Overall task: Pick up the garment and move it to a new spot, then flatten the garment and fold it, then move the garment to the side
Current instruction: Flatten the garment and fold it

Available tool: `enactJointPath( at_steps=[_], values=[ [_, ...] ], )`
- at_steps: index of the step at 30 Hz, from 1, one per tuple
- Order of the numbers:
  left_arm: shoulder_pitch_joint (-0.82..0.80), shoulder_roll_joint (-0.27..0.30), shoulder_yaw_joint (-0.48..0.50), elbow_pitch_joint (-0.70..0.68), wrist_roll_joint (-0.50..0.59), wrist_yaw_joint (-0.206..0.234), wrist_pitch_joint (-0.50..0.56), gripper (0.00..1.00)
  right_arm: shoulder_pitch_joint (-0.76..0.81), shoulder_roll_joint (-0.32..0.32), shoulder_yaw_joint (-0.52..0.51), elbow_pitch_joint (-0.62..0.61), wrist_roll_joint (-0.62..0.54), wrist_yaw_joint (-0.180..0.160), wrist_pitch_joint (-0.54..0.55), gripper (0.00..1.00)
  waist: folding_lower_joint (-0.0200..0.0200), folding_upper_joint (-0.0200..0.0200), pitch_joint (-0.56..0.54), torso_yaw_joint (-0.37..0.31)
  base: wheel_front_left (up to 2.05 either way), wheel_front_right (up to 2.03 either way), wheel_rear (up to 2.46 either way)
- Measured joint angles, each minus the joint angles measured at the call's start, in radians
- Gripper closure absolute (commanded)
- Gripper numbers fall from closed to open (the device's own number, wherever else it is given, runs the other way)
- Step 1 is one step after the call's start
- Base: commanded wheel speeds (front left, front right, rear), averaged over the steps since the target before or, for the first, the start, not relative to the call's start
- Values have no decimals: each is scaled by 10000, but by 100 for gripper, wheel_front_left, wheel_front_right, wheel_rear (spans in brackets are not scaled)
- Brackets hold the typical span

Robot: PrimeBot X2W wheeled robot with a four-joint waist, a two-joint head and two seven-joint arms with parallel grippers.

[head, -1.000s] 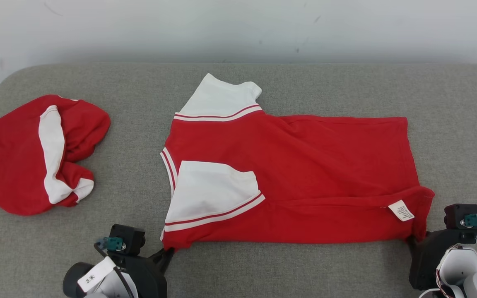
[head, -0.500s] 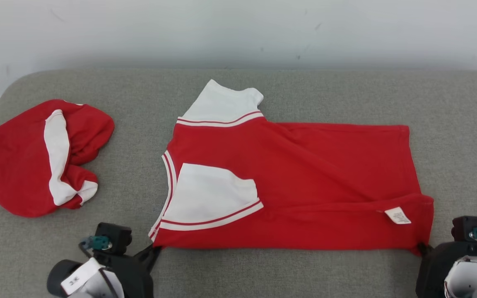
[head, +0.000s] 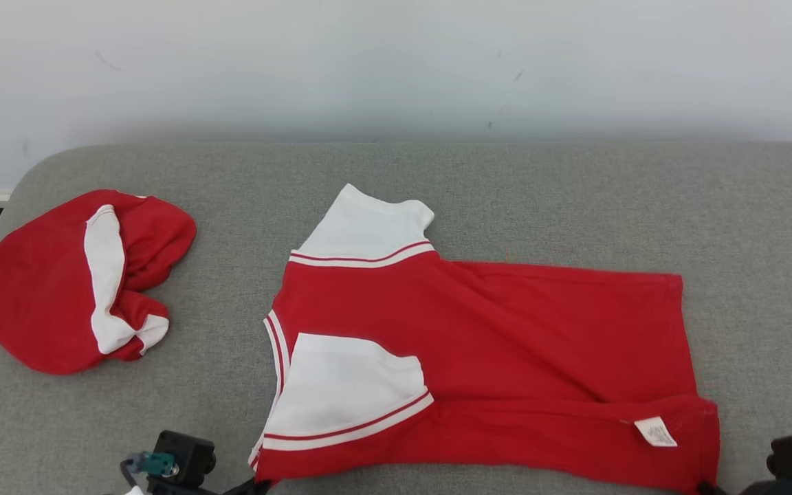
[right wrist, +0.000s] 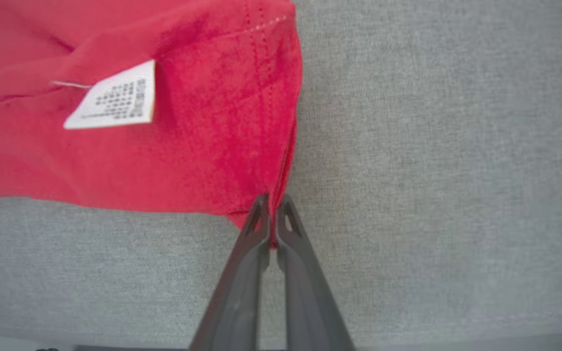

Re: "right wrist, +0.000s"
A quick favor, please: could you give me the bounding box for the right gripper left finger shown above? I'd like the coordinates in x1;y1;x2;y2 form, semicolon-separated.
188;194;271;351

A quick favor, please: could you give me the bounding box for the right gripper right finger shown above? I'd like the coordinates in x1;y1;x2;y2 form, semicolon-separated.
276;195;356;351

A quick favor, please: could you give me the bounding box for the red white basketball jersey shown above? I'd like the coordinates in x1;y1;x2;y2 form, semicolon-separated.
0;0;304;249

